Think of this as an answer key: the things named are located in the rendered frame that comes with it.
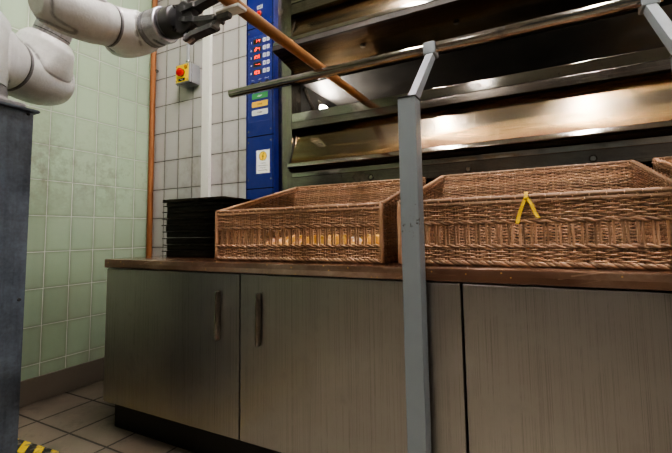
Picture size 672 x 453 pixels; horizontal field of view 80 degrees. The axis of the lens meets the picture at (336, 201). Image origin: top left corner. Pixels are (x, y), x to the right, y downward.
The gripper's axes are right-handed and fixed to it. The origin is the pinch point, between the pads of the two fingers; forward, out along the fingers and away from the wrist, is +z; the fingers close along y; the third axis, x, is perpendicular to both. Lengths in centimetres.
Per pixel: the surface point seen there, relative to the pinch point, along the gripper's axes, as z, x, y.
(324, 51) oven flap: -12, -68, -20
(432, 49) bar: 38, -37, 4
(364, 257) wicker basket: 21, -26, 59
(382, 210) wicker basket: 26, -27, 47
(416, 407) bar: 37, -15, 88
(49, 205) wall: -123, -29, 40
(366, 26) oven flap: 9, -61, -21
